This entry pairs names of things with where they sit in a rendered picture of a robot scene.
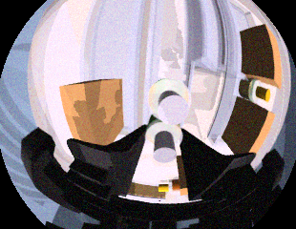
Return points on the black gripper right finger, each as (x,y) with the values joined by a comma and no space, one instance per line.
(204,166)

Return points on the small jar with green and gold label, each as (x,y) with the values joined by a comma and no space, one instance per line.
(163,139)
(169,100)

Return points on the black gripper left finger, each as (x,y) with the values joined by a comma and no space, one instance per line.
(119,158)

